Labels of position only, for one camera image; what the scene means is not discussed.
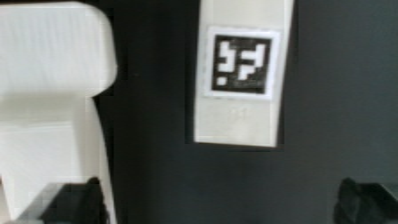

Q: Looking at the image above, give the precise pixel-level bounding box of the white chair back frame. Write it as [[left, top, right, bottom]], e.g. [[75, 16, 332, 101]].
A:
[[0, 1, 118, 224]]

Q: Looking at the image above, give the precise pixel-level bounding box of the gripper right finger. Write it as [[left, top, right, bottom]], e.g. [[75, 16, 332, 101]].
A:
[[332, 178, 398, 224]]

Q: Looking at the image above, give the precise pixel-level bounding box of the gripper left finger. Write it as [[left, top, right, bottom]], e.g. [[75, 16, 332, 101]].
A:
[[23, 177, 110, 224]]

